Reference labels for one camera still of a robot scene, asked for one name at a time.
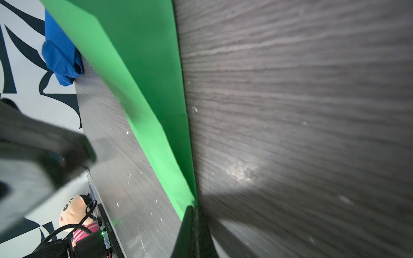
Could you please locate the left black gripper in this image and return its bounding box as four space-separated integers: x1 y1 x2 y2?
1 100 97 233

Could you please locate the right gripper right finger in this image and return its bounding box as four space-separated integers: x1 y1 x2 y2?
194 206 218 258

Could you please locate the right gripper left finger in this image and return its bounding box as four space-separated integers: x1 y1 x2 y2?
171 206 194 258

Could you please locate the green square paper sheet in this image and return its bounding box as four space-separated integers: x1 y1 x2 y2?
43 1 197 218

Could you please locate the plush toy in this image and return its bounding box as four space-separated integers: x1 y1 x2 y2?
59 195 99 247

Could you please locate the blue cloth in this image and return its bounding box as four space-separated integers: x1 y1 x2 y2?
42 11 84 87

